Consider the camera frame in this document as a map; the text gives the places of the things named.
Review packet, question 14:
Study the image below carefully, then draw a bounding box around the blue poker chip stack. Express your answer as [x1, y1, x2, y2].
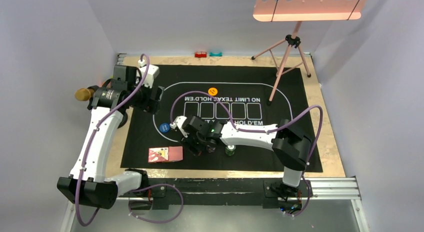
[206, 145, 216, 153]

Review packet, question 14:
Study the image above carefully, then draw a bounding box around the blue small blind button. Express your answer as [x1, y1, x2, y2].
[159, 123, 171, 133]

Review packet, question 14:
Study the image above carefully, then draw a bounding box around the orange big blind button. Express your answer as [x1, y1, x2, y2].
[207, 87, 218, 96]

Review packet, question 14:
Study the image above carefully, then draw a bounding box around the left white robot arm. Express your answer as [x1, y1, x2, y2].
[56, 64, 164, 209]

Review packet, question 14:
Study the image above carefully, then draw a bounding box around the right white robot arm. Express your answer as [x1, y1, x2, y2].
[171, 116, 314, 196]

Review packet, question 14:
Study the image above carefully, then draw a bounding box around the black round microphone base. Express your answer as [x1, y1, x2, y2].
[118, 112, 128, 129]

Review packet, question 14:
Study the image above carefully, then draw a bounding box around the red playing card box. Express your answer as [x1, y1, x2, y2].
[147, 146, 184, 164]

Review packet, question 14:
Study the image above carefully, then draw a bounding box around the green poker chip stack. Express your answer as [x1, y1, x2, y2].
[225, 145, 236, 156]

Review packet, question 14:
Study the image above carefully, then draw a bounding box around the red toy block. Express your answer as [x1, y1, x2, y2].
[194, 51, 208, 58]

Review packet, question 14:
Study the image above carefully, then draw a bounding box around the gold microphone head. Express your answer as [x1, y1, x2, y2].
[75, 88, 95, 101]

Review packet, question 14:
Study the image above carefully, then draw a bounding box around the teal toy block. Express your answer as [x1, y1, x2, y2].
[209, 51, 223, 57]

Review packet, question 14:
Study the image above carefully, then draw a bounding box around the black poker table mat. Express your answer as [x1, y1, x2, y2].
[121, 65, 309, 172]

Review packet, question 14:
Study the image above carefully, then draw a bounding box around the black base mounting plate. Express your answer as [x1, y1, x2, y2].
[119, 178, 313, 211]

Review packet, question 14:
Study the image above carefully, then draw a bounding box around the pink tripod stand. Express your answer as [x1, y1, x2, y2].
[251, 21, 312, 106]

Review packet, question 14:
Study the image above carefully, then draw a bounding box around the pink perforated panel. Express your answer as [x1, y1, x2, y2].
[253, 0, 367, 22]

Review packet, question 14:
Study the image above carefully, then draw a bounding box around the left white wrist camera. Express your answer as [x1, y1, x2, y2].
[136, 64, 160, 88]

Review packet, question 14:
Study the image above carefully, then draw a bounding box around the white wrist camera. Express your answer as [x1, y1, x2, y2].
[170, 116, 189, 138]
[136, 64, 160, 88]

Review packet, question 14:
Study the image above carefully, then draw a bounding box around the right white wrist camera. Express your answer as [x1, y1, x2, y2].
[170, 116, 189, 138]

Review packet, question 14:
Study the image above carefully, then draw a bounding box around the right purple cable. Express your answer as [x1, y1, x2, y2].
[169, 91, 324, 218]

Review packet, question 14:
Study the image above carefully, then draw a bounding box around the purple cable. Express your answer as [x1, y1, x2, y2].
[74, 53, 185, 227]
[169, 91, 324, 218]

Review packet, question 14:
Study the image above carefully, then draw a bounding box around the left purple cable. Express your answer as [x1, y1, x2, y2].
[74, 53, 185, 227]

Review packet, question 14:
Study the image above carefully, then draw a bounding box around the aluminium rail frame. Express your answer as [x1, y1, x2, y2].
[80, 175, 361, 217]

